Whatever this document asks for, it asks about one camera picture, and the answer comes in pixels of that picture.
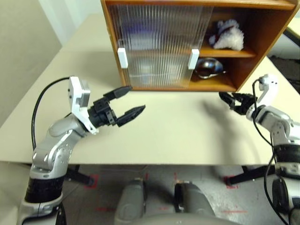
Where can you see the grey left robot leg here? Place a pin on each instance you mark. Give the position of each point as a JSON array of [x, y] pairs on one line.
[[130, 201]]

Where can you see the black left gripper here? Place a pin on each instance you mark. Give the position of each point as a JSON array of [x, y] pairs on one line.
[[100, 114]]

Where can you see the grey robot leg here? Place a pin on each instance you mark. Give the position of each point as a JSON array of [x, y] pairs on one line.
[[193, 199], [130, 201]]

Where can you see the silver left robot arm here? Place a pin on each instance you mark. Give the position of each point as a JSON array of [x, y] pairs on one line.
[[58, 131]]

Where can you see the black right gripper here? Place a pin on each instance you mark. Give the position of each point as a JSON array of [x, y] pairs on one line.
[[243, 105]]

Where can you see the wooden cabinet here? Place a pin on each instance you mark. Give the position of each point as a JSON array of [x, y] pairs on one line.
[[269, 35]]

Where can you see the white plush toy striped scarf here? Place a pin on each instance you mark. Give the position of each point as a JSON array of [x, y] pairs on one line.
[[227, 39]]

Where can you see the grey right robot leg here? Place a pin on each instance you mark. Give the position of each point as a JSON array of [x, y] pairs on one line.
[[193, 199]]

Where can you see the cream table with black frame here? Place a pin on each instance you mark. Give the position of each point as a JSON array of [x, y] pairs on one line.
[[295, 32]]

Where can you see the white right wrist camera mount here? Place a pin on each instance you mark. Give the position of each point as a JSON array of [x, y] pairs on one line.
[[269, 89]]

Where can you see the cream adjoining table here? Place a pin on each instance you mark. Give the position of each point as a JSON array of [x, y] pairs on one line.
[[89, 35]]

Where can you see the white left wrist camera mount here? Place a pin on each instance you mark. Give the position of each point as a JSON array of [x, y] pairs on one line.
[[77, 98]]

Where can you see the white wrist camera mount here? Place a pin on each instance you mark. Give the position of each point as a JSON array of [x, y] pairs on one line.
[[77, 98], [269, 89]]

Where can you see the grey robot torso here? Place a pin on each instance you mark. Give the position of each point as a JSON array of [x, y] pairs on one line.
[[187, 220]]

